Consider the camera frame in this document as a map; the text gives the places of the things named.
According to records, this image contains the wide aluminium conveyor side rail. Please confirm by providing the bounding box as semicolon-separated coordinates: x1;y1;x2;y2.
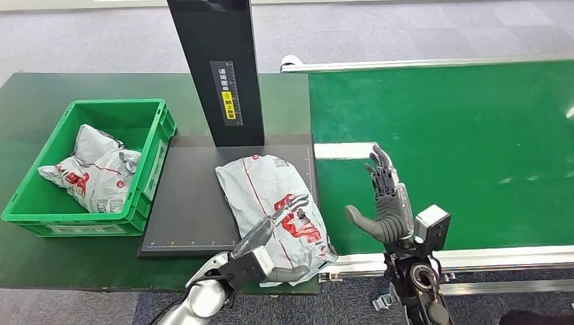
319;244;574;282

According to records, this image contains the long grey red-striped mailer bag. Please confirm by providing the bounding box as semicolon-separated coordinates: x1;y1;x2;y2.
215;154;338;288

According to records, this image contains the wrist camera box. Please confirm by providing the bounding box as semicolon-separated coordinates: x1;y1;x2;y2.
218;245;275;290
413;204;452;253

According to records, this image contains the grey red-printed mailer bag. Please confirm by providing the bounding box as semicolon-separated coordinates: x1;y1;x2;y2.
37;149;142;214

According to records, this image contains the black scanner base plate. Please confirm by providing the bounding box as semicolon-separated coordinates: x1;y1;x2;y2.
137;133;320;259

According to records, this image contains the green conveyor belt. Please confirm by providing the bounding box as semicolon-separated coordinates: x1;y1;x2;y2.
308;59;574;257

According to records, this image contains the column label with yellow sticker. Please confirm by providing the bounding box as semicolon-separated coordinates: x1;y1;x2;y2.
209;60;244;127

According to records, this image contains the green plastic crate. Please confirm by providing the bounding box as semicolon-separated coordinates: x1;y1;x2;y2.
1;98;177;238

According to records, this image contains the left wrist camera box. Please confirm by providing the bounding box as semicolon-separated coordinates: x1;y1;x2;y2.
218;245;275;290

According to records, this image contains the black scanner column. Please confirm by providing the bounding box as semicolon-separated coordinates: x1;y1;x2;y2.
166;0;265;148

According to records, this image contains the crumpled plain grey mailer bag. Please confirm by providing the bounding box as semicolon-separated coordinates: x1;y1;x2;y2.
73;124;125;166

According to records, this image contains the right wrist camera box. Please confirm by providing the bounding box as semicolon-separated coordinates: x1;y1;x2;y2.
413;204;452;253

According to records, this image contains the thin aluminium conveyor side rail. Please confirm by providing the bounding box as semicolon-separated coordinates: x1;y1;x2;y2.
280;54;574;74

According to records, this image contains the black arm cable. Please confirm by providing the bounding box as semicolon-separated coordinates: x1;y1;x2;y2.
429;255;445;281

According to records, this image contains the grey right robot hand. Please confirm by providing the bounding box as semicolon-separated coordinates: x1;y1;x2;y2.
345;144;415;244

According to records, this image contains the aluminium conveyor support beam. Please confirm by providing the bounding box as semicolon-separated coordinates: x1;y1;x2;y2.
441;278;574;297

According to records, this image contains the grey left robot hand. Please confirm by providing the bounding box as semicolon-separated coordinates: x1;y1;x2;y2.
231;193;311;284

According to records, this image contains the grey metal conveyor bracket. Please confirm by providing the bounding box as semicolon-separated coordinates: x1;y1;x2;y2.
372;277;405;312

